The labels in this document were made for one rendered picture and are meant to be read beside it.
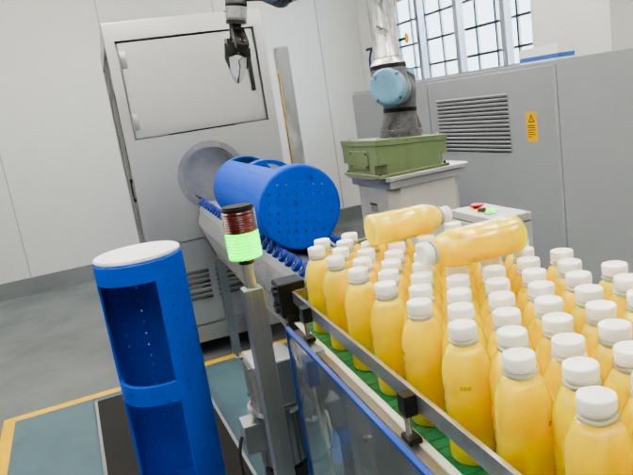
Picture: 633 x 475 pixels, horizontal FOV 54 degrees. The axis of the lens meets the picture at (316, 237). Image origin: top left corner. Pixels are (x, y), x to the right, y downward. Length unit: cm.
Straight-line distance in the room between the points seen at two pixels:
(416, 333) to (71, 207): 592
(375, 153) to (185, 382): 96
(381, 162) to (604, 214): 163
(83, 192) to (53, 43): 145
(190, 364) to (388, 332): 114
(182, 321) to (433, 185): 95
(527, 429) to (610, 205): 270
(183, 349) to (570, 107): 209
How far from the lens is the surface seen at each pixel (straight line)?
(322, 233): 210
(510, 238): 116
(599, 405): 69
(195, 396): 217
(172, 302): 205
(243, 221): 114
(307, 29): 728
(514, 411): 79
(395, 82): 203
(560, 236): 326
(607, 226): 343
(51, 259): 680
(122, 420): 309
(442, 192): 217
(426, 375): 100
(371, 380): 122
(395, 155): 206
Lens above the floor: 142
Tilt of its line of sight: 12 degrees down
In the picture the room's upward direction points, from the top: 9 degrees counter-clockwise
